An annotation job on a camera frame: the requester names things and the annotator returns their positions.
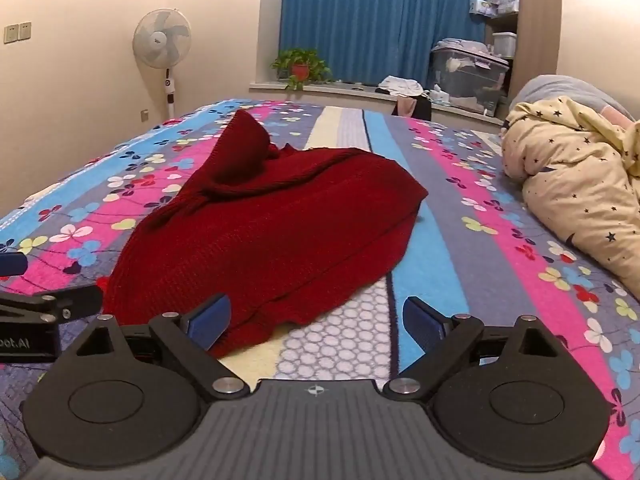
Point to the dark red knitted sweater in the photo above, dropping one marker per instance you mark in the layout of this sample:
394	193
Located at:
280	220

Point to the black chair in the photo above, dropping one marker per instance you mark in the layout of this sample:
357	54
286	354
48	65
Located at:
423	108

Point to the pink cloth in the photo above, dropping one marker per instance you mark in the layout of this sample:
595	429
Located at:
406	106

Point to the wooden shelf unit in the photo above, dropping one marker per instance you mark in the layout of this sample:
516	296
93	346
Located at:
539	20

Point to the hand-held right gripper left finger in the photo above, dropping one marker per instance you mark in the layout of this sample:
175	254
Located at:
210	321

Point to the pile of white clothes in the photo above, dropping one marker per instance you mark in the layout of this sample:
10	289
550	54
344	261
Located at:
400	85

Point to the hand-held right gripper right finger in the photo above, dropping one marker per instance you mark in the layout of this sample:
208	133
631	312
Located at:
424	325

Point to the small white storage box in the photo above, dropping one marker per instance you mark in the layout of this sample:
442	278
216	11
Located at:
504	45

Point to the white pedestal fan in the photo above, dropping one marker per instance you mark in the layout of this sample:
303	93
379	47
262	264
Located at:
161	37

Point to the cream star print duvet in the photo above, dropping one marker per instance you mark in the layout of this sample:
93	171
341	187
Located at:
575	185

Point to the white windowsill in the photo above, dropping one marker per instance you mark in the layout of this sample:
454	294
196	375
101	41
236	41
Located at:
350	94

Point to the blue curtain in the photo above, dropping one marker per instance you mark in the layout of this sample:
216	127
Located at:
375	20

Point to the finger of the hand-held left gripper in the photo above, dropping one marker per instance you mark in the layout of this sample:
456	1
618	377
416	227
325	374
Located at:
14	265
75	300

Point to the tissue box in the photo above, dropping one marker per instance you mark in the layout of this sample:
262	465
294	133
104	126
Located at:
440	96

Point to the grey pillow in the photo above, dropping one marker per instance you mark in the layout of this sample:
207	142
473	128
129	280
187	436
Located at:
560	87

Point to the potted green plant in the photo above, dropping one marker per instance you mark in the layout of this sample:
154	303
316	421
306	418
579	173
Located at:
300	67

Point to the floral striped bed blanket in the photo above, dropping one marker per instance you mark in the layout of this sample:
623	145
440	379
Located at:
440	240

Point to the clear plastic storage box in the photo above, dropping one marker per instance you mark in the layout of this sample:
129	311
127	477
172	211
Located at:
467	77

